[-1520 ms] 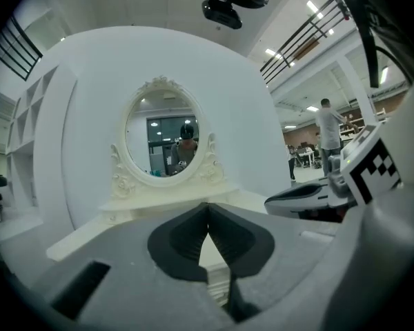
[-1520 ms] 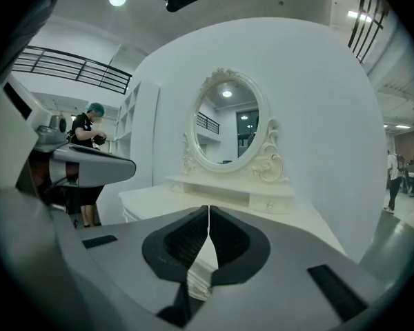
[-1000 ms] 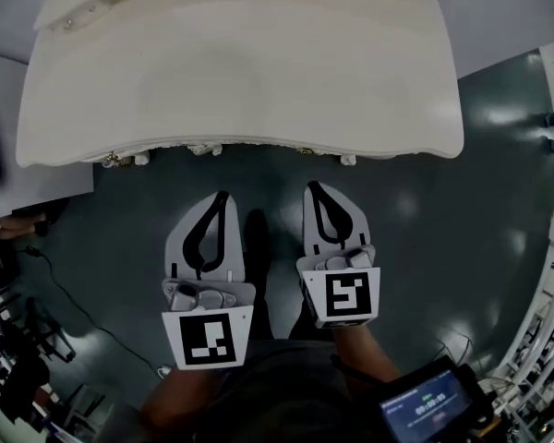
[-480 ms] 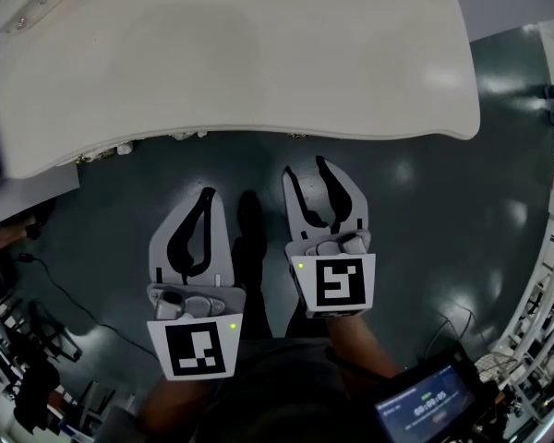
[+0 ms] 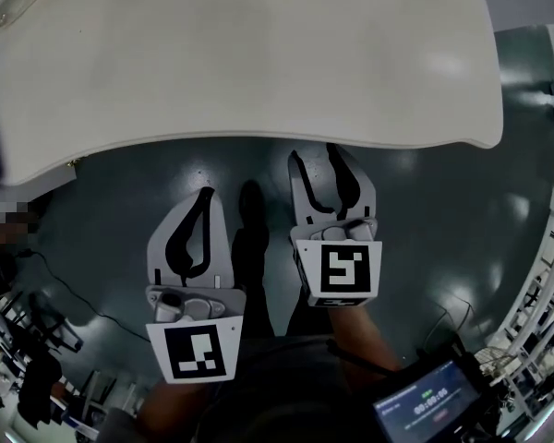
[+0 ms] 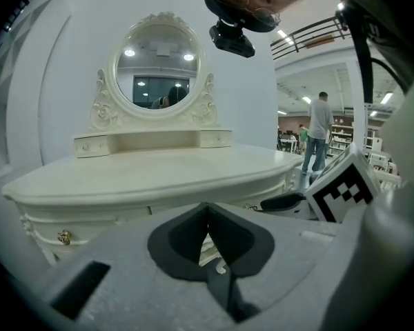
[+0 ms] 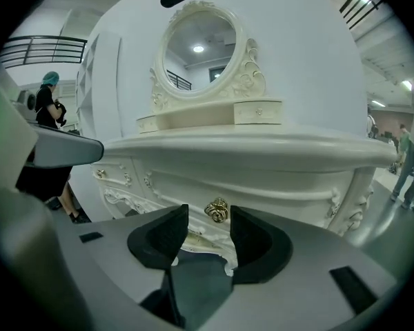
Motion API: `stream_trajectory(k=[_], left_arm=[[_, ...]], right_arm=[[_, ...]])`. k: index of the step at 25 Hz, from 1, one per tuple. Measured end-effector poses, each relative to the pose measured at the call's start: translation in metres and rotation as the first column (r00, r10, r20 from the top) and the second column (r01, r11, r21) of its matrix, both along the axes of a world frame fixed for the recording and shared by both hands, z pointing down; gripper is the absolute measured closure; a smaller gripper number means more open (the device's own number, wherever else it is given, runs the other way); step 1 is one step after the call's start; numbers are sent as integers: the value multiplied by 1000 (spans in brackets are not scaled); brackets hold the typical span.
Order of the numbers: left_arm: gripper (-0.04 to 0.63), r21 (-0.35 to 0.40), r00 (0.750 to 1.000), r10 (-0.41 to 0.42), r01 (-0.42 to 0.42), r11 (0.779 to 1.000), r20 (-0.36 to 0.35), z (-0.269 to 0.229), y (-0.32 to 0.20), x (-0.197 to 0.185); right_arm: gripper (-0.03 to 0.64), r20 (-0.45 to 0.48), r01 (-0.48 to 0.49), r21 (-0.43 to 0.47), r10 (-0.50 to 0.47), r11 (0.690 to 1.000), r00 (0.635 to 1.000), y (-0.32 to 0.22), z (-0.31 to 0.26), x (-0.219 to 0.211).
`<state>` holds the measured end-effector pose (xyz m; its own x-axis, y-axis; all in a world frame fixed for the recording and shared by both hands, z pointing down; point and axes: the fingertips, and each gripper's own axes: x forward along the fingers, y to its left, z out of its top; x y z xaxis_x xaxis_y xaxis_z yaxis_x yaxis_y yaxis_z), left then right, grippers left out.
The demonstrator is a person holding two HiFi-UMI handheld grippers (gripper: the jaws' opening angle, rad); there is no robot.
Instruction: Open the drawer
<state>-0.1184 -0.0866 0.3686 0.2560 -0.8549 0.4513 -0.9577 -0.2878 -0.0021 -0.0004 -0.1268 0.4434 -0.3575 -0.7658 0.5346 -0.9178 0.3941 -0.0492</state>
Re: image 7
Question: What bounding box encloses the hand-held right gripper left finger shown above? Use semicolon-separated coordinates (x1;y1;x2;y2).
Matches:
127;203;190;270

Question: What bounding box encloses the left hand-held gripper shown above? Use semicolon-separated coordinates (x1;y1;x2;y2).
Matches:
0;73;106;191

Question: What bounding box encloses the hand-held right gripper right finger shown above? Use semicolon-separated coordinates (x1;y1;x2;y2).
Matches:
229;204;294;285

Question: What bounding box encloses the white dressing table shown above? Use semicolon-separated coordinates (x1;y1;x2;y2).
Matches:
91;97;400;278

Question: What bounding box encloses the white appliance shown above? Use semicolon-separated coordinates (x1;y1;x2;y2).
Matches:
17;88;39;112

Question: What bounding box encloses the white cube bookshelf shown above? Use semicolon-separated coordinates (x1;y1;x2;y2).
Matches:
75;31;122;138

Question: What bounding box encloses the black balcony railing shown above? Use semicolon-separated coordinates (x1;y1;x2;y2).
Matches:
0;35;89;70
338;0;384;31

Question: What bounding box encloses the oval mirror cream ornate frame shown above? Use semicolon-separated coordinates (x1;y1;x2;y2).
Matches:
149;0;267;114

